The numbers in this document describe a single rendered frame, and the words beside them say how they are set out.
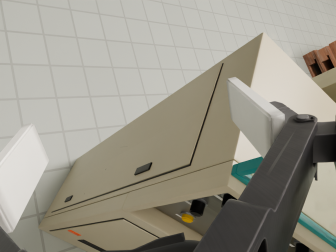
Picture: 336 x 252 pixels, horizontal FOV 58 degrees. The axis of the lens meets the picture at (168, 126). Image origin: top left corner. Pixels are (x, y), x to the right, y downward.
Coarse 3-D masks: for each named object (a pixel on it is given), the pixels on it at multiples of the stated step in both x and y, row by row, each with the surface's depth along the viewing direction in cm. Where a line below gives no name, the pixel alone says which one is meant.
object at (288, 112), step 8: (272, 104) 17; (280, 104) 16; (288, 112) 15; (320, 128) 13; (328, 128) 13; (320, 136) 13; (328, 136) 13; (320, 144) 13; (328, 144) 13; (320, 152) 13; (328, 152) 13; (320, 160) 13; (328, 160) 13
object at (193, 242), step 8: (160, 240) 9; (168, 240) 9; (176, 240) 9; (184, 240) 9; (192, 240) 9; (136, 248) 9; (144, 248) 9; (152, 248) 9; (160, 248) 8; (168, 248) 8; (176, 248) 8; (184, 248) 8; (192, 248) 8
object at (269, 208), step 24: (288, 120) 14; (312, 120) 13; (288, 144) 12; (312, 144) 13; (264, 168) 11; (288, 168) 10; (312, 168) 13; (264, 192) 10; (288, 192) 10; (216, 216) 8; (240, 216) 8; (264, 216) 8; (288, 216) 10; (216, 240) 7; (240, 240) 7; (264, 240) 8; (288, 240) 10
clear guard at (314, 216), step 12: (240, 168) 47; (252, 168) 45; (324, 168) 40; (240, 180) 49; (312, 180) 43; (324, 180) 42; (312, 192) 46; (324, 192) 45; (312, 204) 49; (324, 204) 47; (300, 216) 53; (312, 216) 52; (324, 216) 51; (312, 228) 54; (324, 228) 54; (324, 240) 56
